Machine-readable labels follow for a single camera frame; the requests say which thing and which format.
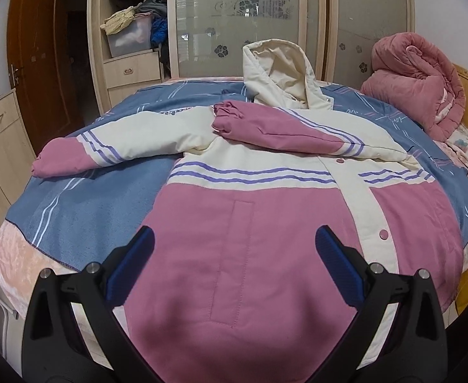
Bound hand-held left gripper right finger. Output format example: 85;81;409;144
310;225;449;383

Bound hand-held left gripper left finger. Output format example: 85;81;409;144
21;225;166;383

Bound pink and cream hooded jacket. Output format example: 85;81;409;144
32;39;464;383

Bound grey clothes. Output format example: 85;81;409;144
136;0;167;19

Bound blue striped blanket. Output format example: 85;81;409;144
5;78;468;272

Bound pink quilted comforter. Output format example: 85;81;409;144
359;32;467;142

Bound light wooden cabinet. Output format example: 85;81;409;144
0;90;37;208

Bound light wooden wardrobe drawer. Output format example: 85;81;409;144
103;50;163;88

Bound brown wooden door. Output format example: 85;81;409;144
6;0;99;148

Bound clear plastic storage box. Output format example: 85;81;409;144
107;16;158;58

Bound blue garment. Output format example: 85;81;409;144
151;17;167;49

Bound wardrobe with frosted glass doors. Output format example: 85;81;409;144
86;0;416;114

